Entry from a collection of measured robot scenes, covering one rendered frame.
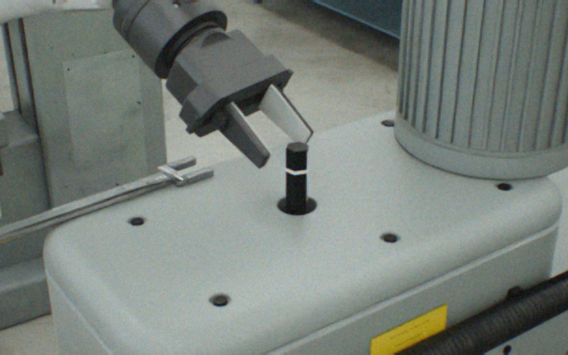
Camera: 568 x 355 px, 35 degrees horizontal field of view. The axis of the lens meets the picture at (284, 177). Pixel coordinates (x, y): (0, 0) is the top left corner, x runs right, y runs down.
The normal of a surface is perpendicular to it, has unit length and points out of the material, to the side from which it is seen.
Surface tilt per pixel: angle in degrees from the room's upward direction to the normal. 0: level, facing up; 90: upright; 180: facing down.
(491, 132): 90
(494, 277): 90
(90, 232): 0
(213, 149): 0
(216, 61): 30
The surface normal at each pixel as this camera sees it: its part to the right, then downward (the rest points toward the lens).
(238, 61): 0.37, -0.59
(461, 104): -0.50, 0.42
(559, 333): 0.57, 0.40
